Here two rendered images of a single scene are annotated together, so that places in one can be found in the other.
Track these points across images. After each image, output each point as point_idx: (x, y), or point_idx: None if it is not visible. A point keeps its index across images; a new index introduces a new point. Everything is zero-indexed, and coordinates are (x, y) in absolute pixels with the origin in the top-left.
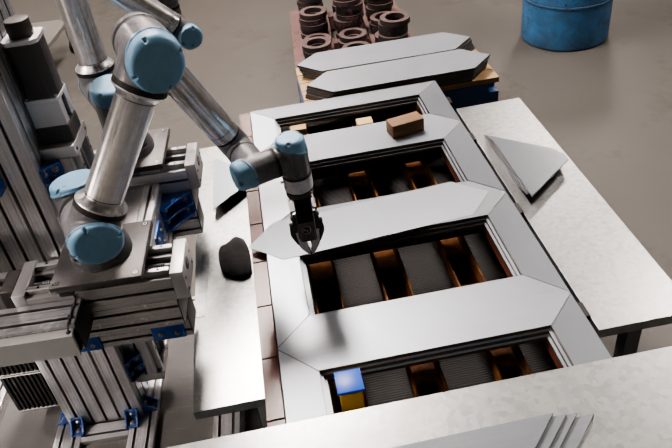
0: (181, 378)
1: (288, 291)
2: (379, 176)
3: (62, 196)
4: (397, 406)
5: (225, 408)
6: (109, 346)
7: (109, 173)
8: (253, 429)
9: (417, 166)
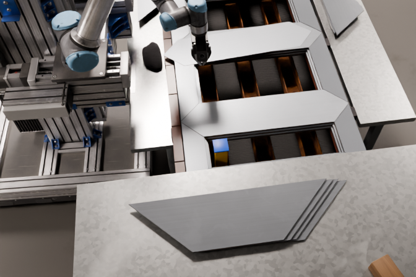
0: (114, 119)
1: (187, 86)
2: (242, 2)
3: (60, 29)
4: (247, 167)
5: (148, 148)
6: (80, 107)
7: (93, 23)
8: (155, 150)
9: (268, 2)
